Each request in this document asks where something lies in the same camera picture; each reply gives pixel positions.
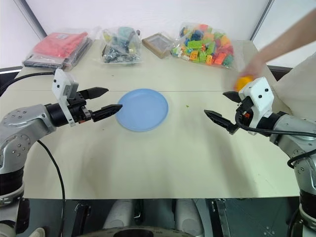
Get orange round fruit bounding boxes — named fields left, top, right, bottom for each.
left=233, top=75, right=255, bottom=92

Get bag of colourful building blocks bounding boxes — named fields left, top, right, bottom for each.
left=170, top=22, right=236, bottom=72

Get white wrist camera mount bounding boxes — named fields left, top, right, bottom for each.
left=51, top=68, right=80, bottom=128
left=237, top=77, right=276, bottom=136

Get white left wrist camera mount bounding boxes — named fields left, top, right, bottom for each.
left=51, top=68, right=80, bottom=128

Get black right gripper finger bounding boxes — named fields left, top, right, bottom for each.
left=222, top=91, right=241, bottom=104
left=203, top=110, right=239, bottom=135

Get black wall trim strip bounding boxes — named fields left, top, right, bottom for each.
left=20, top=0, right=48, bottom=40
left=248, top=0, right=273, bottom=41

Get white robot leg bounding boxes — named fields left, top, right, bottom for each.
left=102, top=198, right=135, bottom=231
left=174, top=198, right=205, bottom=236

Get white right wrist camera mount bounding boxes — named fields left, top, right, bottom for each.
left=237, top=77, right=276, bottom=136

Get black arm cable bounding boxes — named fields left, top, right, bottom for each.
left=0, top=72, right=67, bottom=201
left=234, top=112, right=316, bottom=169

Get bag of red cloths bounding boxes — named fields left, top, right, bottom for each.
left=22, top=31, right=94, bottom=73

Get black side furniture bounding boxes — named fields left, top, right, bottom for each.
left=0, top=66, right=23, bottom=97

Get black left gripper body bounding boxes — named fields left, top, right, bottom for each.
left=67, top=90, right=94, bottom=124

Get bag of mixed small toys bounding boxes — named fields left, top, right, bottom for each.
left=99, top=25, right=144, bottom=66

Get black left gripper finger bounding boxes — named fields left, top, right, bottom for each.
left=91, top=104, right=123, bottom=122
left=83, top=86, right=109, bottom=100

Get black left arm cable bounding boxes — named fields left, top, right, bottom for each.
left=0, top=72, right=67, bottom=201

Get brown framed picture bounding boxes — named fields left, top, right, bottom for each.
left=141, top=32, right=175, bottom=60

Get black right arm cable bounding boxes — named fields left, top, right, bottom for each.
left=234, top=112, right=316, bottom=169

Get black table frame bracket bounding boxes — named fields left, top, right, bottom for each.
left=73, top=201, right=92, bottom=237
left=209, top=198, right=227, bottom=237

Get dark rounded robot torso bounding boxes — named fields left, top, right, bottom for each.
left=81, top=225, right=206, bottom=237

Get person's bare hand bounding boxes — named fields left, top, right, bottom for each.
left=242, top=52, right=268, bottom=80

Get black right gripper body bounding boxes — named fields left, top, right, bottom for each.
left=236, top=96, right=253, bottom=124

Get light blue round plate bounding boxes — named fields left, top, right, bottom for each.
left=115, top=88, right=170, bottom=132

